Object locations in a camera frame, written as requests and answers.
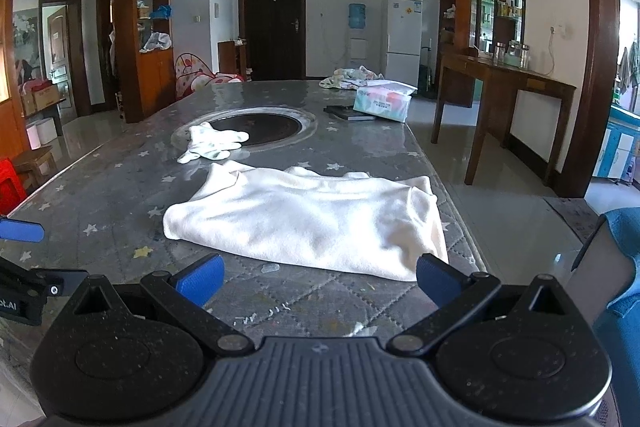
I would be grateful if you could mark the blue cabinet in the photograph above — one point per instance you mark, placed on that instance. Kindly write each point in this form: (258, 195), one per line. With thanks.
(617, 147)

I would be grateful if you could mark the hanging clothes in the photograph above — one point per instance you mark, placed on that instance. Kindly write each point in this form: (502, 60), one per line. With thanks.
(631, 67)

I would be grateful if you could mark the small white garment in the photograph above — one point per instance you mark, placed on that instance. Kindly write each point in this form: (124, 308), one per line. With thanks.
(210, 144)

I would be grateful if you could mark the black flat tray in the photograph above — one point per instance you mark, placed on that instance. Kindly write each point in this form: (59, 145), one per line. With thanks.
(345, 112)

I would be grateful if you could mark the blue and grey chair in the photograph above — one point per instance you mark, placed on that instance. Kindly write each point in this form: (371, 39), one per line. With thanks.
(620, 332)

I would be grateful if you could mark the red patterned bags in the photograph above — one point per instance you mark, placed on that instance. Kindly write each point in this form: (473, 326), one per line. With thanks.
(192, 72)

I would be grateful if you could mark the white bin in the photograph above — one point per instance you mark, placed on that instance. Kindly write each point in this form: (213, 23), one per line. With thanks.
(42, 132)

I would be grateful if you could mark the floral wall painting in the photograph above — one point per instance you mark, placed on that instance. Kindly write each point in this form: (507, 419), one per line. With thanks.
(25, 42)

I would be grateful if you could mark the floral cloth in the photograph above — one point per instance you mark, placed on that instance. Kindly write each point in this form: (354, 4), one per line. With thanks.
(350, 77)

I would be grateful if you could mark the glass jar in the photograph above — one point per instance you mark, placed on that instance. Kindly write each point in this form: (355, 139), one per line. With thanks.
(524, 57)
(499, 53)

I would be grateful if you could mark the red plastic stool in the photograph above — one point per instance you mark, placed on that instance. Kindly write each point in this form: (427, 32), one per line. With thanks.
(11, 189)

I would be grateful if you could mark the white wall socket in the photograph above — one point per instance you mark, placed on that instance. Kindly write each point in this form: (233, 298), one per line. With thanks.
(558, 31)

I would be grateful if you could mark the tissue pack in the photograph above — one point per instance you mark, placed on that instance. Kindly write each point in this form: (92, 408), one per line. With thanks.
(382, 104)

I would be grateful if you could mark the grey door mat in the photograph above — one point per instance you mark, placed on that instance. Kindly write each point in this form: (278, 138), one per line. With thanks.
(570, 219)

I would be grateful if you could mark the dark wooden door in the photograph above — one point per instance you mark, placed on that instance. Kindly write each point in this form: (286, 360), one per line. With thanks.
(272, 22)

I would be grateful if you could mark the white refrigerator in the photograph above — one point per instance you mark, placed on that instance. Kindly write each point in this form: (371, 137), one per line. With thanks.
(402, 37)

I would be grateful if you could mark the wooden shelf cabinet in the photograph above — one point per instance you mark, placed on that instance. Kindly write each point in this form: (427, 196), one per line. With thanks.
(155, 82)

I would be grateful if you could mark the brown interior door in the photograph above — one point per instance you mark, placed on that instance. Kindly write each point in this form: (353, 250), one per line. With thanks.
(57, 57)

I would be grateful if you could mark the small wooden shoe rack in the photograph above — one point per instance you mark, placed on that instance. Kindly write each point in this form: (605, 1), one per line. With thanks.
(231, 62)

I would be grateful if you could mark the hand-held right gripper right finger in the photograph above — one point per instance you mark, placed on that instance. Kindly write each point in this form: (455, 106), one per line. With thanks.
(440, 277)

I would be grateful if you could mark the wooden console table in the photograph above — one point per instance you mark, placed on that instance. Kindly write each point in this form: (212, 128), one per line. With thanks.
(500, 74)

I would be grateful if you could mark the cardboard box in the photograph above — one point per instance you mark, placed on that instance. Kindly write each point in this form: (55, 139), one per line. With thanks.
(42, 99)

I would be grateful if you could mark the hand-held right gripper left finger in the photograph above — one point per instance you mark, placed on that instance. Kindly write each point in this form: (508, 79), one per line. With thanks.
(200, 279)

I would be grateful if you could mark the small wooden stool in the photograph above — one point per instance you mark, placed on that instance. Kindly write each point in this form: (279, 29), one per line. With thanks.
(32, 157)

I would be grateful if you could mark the water dispenser blue bottle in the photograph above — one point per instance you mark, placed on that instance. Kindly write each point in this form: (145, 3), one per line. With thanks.
(358, 47)

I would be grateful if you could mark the cream sweatshirt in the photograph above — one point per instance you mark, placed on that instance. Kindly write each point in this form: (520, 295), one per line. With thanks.
(300, 217)

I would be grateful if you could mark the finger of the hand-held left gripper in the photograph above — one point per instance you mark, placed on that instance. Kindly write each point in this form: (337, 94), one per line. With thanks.
(30, 279)
(20, 230)

